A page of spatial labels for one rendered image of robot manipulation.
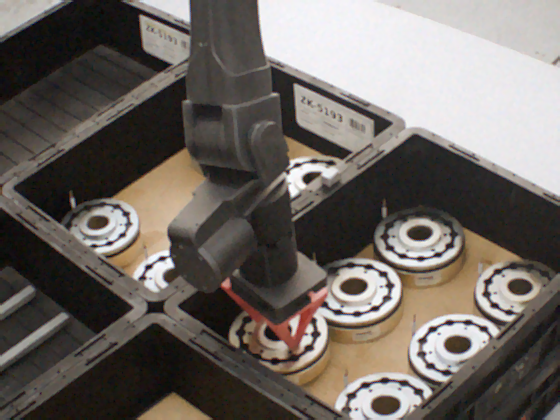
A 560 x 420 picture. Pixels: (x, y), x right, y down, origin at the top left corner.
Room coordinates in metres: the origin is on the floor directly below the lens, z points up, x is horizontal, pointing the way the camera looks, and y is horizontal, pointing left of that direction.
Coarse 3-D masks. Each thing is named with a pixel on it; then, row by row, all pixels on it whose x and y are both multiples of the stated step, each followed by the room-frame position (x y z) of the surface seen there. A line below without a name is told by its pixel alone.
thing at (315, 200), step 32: (416, 128) 1.20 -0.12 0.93; (480, 160) 1.13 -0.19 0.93; (320, 192) 1.10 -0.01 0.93; (544, 192) 1.07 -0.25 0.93; (192, 288) 0.96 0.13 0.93; (192, 320) 0.91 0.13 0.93; (512, 320) 0.88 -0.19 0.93; (224, 352) 0.86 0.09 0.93; (480, 352) 0.84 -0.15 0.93; (288, 384) 0.82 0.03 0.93; (448, 384) 0.80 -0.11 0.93; (416, 416) 0.76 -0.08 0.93
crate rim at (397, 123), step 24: (288, 72) 1.33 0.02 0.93; (144, 96) 1.31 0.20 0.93; (336, 96) 1.28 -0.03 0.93; (384, 120) 1.23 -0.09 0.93; (72, 144) 1.22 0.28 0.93; (336, 168) 1.14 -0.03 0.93; (312, 192) 1.10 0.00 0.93; (48, 216) 1.09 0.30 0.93; (72, 240) 1.04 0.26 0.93; (96, 264) 1.00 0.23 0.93; (144, 288) 0.96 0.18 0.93; (168, 288) 0.96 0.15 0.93
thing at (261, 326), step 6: (258, 324) 0.96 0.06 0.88; (264, 324) 0.96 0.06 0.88; (294, 324) 0.95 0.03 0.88; (258, 330) 0.95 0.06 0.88; (264, 330) 0.95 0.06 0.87; (294, 330) 0.94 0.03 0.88; (258, 336) 0.94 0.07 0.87; (264, 336) 0.94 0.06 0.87; (258, 342) 0.93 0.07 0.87; (264, 342) 0.93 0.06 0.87; (270, 342) 0.93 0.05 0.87; (276, 342) 0.93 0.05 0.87; (282, 342) 0.93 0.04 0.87; (270, 348) 0.92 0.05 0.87; (276, 348) 0.92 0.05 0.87; (282, 348) 0.92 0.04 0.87; (288, 348) 0.92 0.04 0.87
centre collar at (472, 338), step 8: (440, 336) 0.93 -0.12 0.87; (448, 336) 0.93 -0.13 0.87; (456, 336) 0.93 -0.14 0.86; (464, 336) 0.92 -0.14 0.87; (472, 336) 0.92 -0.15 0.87; (440, 344) 0.91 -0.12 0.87; (472, 344) 0.91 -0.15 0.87; (440, 352) 0.90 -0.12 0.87; (448, 352) 0.90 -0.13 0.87; (472, 352) 0.90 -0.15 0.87; (448, 360) 0.89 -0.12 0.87; (456, 360) 0.89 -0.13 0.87; (464, 360) 0.89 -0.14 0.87
